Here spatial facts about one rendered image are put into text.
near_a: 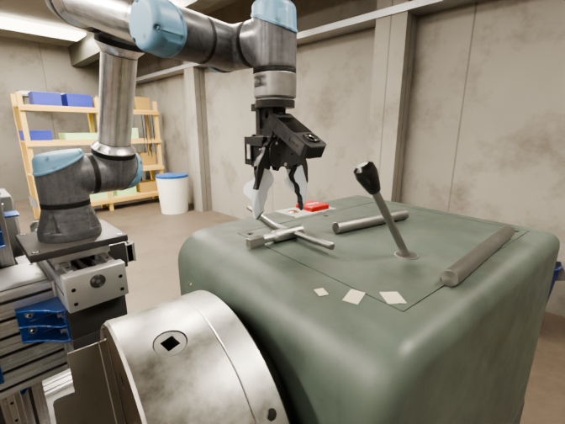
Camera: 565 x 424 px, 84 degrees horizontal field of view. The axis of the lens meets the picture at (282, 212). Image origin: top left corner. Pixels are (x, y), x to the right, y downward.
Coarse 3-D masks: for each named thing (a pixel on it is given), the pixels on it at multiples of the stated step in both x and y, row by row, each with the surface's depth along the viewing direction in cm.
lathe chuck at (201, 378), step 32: (128, 320) 36; (160, 320) 36; (192, 320) 36; (128, 352) 31; (192, 352) 32; (224, 352) 33; (128, 384) 29; (160, 384) 29; (192, 384) 30; (224, 384) 31; (128, 416) 33; (160, 416) 27; (192, 416) 28; (224, 416) 29
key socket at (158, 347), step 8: (160, 336) 33; (168, 336) 33; (176, 336) 33; (184, 336) 34; (160, 344) 32; (168, 344) 34; (176, 344) 33; (184, 344) 33; (160, 352) 31; (168, 352) 31; (176, 352) 32
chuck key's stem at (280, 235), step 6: (282, 228) 56; (288, 228) 56; (294, 228) 56; (300, 228) 57; (270, 234) 54; (276, 234) 54; (282, 234) 55; (288, 234) 55; (246, 240) 52; (252, 240) 51; (258, 240) 52; (264, 240) 53; (270, 240) 53; (276, 240) 54; (282, 240) 55; (252, 246) 51
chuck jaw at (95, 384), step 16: (80, 352) 36; (96, 352) 36; (80, 368) 35; (96, 368) 36; (112, 368) 37; (80, 384) 35; (96, 384) 35; (112, 384) 36; (64, 400) 33; (80, 400) 34; (96, 400) 35; (112, 400) 36; (64, 416) 33; (80, 416) 34; (96, 416) 34; (112, 416) 35
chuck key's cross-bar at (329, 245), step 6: (264, 216) 67; (270, 222) 63; (276, 222) 62; (276, 228) 60; (294, 234) 56; (300, 234) 55; (306, 234) 54; (306, 240) 53; (312, 240) 52; (318, 240) 51; (324, 240) 51; (324, 246) 50; (330, 246) 49
